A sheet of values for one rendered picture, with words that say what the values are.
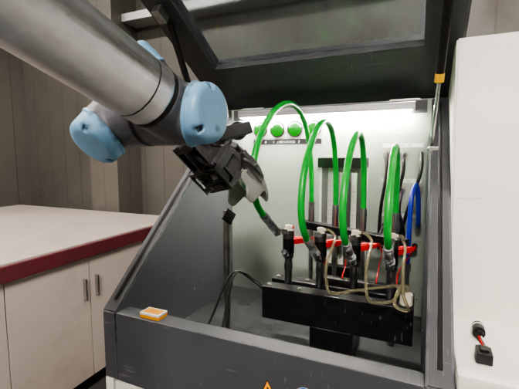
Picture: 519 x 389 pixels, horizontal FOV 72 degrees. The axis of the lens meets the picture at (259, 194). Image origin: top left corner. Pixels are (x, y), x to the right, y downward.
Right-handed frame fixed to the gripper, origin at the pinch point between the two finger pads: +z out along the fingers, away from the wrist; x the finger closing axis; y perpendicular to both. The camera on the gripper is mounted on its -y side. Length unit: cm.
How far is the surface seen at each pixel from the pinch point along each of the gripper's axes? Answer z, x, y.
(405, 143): 27, 16, -40
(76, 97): -24, -289, -166
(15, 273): 3, -133, 14
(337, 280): 31.1, 2.6, 1.1
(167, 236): 4.2, -33.2, 4.3
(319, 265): 24.6, 0.9, 0.9
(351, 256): 20.3, 11.4, 2.0
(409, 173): 34, 15, -35
